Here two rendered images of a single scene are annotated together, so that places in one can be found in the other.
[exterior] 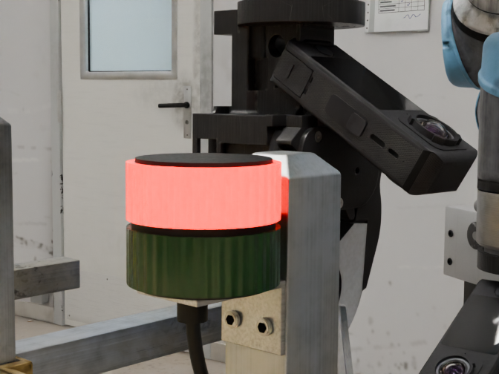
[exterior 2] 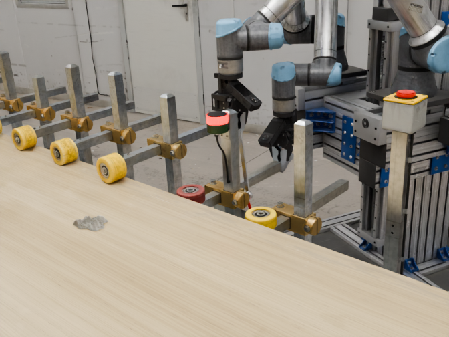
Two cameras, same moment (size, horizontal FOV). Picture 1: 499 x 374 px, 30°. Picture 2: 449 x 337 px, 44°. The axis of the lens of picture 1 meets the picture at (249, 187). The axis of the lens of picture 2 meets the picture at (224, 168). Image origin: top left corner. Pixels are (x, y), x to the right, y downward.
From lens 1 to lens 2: 117 cm
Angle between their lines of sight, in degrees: 16
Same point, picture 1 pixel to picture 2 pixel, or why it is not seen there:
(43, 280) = not seen: hidden behind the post
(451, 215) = not seen: hidden behind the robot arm
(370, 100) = (242, 94)
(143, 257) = (210, 129)
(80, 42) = not seen: outside the picture
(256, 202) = (224, 120)
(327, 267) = (235, 126)
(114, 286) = (158, 93)
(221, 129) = (216, 97)
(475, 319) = (270, 126)
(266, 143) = (225, 101)
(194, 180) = (216, 119)
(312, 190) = (232, 116)
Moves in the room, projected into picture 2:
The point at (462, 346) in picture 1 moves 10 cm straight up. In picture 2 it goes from (267, 132) to (266, 102)
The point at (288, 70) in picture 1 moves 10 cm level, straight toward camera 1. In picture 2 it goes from (228, 87) to (228, 96)
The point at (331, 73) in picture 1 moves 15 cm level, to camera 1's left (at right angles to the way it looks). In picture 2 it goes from (236, 89) to (184, 91)
